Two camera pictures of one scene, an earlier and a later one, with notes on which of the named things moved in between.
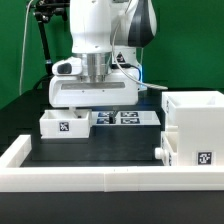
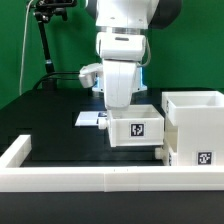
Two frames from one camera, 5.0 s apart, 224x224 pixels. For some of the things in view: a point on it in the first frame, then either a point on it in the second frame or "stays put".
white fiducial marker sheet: x=124 y=118 -> x=87 y=118
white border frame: x=14 y=177 stays put
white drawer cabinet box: x=197 y=116 stays put
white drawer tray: x=63 y=124 -> x=138 y=125
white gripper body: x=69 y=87 -> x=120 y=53
